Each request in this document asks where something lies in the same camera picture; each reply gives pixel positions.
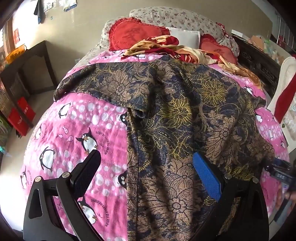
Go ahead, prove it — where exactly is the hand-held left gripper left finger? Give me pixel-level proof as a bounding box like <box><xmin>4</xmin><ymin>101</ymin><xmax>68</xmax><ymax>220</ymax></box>
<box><xmin>23</xmin><ymin>149</ymin><xmax>102</xmax><ymax>241</ymax></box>

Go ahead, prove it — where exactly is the orange basket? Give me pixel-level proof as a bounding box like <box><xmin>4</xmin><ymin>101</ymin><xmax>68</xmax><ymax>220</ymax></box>
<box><xmin>5</xmin><ymin>44</ymin><xmax>27</xmax><ymax>61</ymax></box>

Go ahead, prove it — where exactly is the person's right hand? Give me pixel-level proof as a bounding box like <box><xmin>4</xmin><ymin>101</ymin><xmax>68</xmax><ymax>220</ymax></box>
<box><xmin>285</xmin><ymin>185</ymin><xmax>296</xmax><ymax>202</ymax></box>

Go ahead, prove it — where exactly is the red box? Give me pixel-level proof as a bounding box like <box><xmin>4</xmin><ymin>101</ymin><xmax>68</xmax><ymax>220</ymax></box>
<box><xmin>7</xmin><ymin>97</ymin><xmax>36</xmax><ymax>137</ymax></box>

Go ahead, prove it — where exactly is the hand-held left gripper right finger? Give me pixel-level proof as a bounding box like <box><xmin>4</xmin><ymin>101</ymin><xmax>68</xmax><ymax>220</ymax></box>
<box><xmin>192</xmin><ymin>152</ymin><xmax>270</xmax><ymax>241</ymax></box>

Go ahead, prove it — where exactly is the white baby seat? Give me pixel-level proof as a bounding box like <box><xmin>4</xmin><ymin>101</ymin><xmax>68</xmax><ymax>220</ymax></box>
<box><xmin>266</xmin><ymin>56</ymin><xmax>296</xmax><ymax>130</ymax></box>

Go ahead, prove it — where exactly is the dark carved wooden bedframe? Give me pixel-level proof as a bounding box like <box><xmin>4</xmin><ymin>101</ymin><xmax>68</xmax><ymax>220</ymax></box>
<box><xmin>231</xmin><ymin>32</ymin><xmax>281</xmax><ymax>98</ymax></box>

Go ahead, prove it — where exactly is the dark wooden cabinet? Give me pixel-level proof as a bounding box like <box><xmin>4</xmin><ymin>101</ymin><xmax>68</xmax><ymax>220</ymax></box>
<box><xmin>0</xmin><ymin>40</ymin><xmax>58</xmax><ymax>98</ymax></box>

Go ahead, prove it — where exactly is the small floral print pillow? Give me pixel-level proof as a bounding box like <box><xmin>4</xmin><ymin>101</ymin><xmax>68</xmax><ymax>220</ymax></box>
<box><xmin>99</xmin><ymin>20</ymin><xmax>130</xmax><ymax>49</ymax></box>

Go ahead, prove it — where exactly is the large floral print pillow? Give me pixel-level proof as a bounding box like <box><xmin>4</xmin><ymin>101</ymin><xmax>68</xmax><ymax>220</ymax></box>
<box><xmin>128</xmin><ymin>6</ymin><xmax>240</xmax><ymax>56</ymax></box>

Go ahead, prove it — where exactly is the dark floral patterned garment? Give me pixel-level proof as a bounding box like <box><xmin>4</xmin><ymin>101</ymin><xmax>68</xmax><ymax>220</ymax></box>
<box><xmin>54</xmin><ymin>54</ymin><xmax>275</xmax><ymax>241</ymax></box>

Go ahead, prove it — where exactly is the red cloth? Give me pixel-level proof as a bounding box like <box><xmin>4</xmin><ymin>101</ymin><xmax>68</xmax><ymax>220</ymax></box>
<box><xmin>275</xmin><ymin>81</ymin><xmax>296</xmax><ymax>123</ymax></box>

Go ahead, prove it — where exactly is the red and beige crumpled quilt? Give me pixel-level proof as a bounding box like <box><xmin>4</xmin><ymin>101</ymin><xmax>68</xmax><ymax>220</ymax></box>
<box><xmin>124</xmin><ymin>36</ymin><xmax>264</xmax><ymax>90</ymax></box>

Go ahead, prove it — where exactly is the white flat box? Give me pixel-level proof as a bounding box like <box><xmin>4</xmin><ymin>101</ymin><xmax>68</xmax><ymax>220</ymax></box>
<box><xmin>231</xmin><ymin>30</ymin><xmax>249</xmax><ymax>39</ymax></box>

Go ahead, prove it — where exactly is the red ruffled heart pillow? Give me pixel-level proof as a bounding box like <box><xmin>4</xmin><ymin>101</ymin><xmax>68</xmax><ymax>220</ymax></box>
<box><xmin>199</xmin><ymin>34</ymin><xmax>238</xmax><ymax>65</ymax></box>
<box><xmin>109</xmin><ymin>18</ymin><xmax>179</xmax><ymax>52</ymax></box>

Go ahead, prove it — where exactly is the white pillow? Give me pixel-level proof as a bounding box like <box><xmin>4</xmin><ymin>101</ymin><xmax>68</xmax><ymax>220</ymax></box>
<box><xmin>165</xmin><ymin>27</ymin><xmax>201</xmax><ymax>49</ymax></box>

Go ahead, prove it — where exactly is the pink penguin print blanket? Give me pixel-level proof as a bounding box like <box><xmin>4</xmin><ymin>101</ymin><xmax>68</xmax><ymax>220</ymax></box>
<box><xmin>20</xmin><ymin>50</ymin><xmax>290</xmax><ymax>241</ymax></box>

